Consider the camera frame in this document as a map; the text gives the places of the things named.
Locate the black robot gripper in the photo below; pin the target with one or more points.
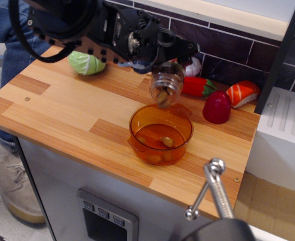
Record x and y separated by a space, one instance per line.
140 39

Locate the clear almond jar red label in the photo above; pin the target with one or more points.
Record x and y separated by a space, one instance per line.
166 83

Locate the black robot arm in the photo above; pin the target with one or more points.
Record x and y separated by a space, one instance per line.
72 25

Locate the orange transparent plastic pot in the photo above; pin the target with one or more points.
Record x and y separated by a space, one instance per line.
153 123

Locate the toy ice cream cone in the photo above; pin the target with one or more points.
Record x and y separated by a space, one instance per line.
193 69

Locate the red toy chili pepper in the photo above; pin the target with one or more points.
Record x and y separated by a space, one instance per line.
199 87

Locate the dark red toy egg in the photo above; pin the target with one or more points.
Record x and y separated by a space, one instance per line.
217 108

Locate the green toy cabbage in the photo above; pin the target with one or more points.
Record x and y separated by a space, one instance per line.
85 64

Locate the toy salmon sushi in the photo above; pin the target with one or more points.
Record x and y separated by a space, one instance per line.
242 93

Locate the person leg in jeans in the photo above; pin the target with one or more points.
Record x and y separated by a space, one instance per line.
16 58

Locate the beige sneaker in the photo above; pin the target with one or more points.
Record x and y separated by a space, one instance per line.
16 190

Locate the black metal shelf post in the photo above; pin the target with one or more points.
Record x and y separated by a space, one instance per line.
276 66

